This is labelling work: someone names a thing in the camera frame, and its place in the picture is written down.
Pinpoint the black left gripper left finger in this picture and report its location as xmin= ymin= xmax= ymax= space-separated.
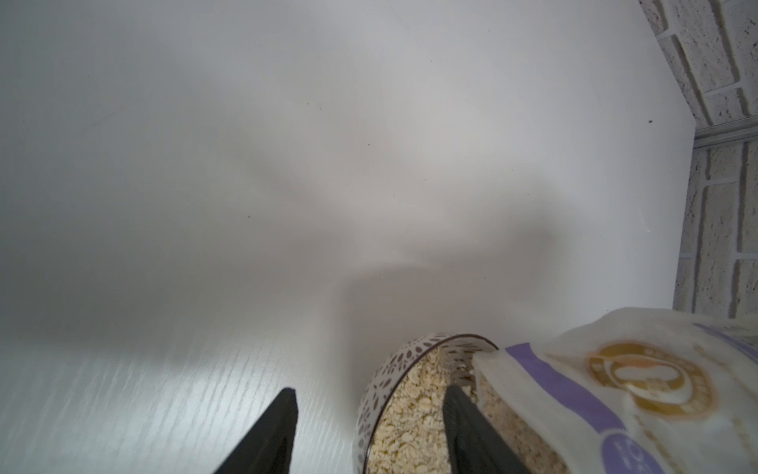
xmin=214 ymin=387 xmax=299 ymax=474

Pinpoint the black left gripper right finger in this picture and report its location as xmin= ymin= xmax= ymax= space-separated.
xmin=443 ymin=385 xmax=530 ymax=474

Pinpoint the white purple oats bag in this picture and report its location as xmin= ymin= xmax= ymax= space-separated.
xmin=474 ymin=308 xmax=757 ymax=473

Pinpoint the patterned white breakfast bowl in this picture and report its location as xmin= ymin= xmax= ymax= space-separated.
xmin=353 ymin=333 xmax=497 ymax=473

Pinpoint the right corner aluminium post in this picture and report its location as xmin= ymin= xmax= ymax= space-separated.
xmin=693 ymin=116 xmax=758 ymax=150

